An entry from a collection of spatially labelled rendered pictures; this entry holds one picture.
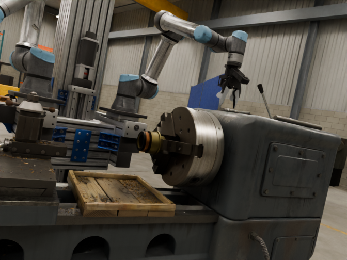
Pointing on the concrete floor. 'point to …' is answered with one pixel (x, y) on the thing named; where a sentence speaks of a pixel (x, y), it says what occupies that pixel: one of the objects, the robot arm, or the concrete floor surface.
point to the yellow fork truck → (5, 84)
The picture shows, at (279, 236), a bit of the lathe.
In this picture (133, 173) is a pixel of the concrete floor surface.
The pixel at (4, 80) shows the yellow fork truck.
